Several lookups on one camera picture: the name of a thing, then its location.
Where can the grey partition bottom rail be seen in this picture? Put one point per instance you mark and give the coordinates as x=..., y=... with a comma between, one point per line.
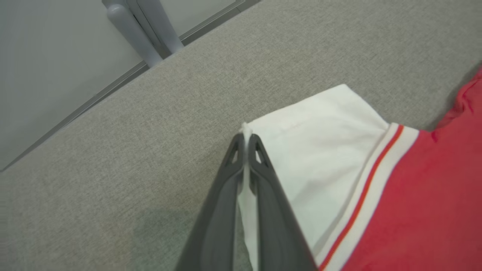
x=75, y=114
x=218, y=20

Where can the red basketball jersey white trim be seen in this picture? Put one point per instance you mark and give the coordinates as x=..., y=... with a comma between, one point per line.
x=414, y=207

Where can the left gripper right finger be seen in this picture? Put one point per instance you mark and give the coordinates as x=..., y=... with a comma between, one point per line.
x=275, y=226

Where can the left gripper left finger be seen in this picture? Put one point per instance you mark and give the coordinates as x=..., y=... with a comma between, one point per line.
x=214, y=226

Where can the grey partition post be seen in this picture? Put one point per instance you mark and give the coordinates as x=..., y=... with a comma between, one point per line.
x=162, y=26
x=131, y=34

